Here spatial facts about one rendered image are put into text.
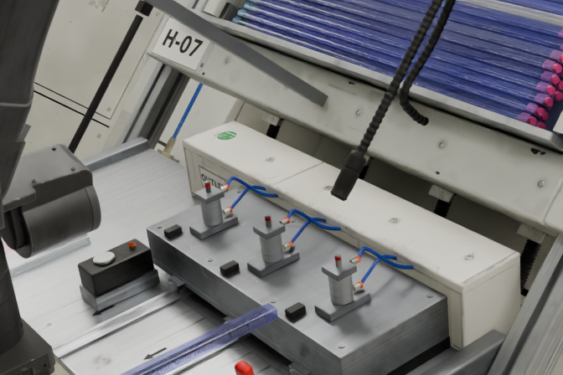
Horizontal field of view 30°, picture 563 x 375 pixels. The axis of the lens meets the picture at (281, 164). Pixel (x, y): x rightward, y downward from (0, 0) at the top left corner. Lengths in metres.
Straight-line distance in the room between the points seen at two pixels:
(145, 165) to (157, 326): 0.40
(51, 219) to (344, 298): 0.34
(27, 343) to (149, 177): 0.68
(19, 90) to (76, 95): 1.67
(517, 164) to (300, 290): 0.25
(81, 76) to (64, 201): 1.58
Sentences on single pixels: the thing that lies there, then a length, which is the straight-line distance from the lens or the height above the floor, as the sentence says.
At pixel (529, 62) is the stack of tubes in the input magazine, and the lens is 1.05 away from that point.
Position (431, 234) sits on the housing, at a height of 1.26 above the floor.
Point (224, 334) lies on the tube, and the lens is 0.92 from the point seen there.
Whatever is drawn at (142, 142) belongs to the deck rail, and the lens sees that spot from 1.52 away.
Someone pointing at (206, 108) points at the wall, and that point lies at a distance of 3.84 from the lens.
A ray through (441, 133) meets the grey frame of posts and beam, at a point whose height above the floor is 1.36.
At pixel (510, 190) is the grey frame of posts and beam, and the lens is 1.04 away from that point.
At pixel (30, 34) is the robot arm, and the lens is 0.67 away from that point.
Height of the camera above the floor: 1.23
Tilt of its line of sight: 1 degrees up
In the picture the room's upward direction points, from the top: 27 degrees clockwise
